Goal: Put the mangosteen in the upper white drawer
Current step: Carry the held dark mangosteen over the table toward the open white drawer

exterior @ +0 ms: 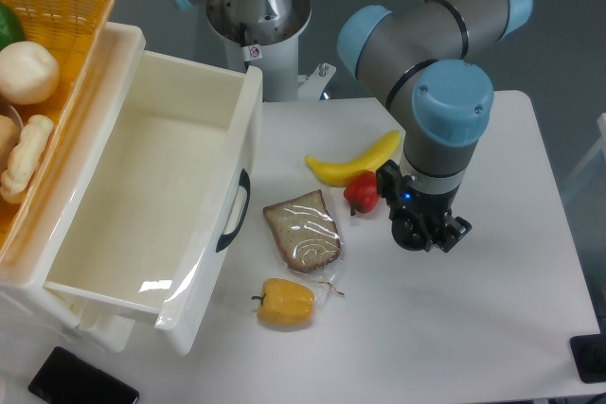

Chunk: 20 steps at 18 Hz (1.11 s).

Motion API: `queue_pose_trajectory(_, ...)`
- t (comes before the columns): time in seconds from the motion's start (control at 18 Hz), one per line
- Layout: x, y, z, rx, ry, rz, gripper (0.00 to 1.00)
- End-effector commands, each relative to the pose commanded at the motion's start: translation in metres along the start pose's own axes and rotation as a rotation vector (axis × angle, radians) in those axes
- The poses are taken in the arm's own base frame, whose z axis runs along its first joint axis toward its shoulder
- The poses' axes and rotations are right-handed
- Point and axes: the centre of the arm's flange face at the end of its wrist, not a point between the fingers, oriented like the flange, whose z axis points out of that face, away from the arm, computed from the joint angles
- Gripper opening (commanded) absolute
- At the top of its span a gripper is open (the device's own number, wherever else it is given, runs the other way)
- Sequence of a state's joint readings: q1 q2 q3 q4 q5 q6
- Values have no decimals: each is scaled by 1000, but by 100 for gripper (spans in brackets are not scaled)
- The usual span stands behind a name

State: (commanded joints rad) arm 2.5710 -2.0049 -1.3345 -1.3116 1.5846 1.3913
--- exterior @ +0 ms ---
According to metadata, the black device at right edge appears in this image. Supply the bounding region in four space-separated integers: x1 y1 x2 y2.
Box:
569 334 605 383

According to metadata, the yellow bell pepper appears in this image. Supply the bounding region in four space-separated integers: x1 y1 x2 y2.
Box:
251 278 315 326

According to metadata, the brown bread roll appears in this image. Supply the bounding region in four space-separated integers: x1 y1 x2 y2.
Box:
0 115 20 172

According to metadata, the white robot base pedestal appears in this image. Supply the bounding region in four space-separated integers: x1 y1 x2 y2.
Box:
206 0 336 102

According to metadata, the beige twisted pastry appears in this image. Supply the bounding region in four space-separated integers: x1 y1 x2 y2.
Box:
1 114 54 204

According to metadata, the green vegetable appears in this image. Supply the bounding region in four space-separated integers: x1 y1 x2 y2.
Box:
0 3 26 50

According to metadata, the black smartphone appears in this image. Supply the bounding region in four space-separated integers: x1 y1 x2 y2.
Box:
27 346 139 404

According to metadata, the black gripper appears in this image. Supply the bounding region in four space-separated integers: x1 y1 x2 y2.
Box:
390 176 472 253

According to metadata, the yellow wicker basket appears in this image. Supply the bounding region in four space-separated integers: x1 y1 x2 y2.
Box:
0 0 117 267

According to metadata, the open upper white drawer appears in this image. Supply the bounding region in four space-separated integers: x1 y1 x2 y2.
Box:
45 51 262 355

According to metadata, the yellow banana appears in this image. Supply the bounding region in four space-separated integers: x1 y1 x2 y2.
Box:
304 130 401 187

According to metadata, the white drawer cabinet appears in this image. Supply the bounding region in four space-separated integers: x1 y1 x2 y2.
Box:
1 23 146 341

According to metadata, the round white bun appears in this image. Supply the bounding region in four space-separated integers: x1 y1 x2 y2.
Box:
1 41 60 105

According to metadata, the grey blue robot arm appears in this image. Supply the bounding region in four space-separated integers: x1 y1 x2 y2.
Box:
173 0 533 251

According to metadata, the bread slice in plastic bag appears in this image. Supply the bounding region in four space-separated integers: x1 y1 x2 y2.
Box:
262 189 346 299

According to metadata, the red mangosteen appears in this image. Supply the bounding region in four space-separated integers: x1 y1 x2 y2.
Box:
343 171 380 216

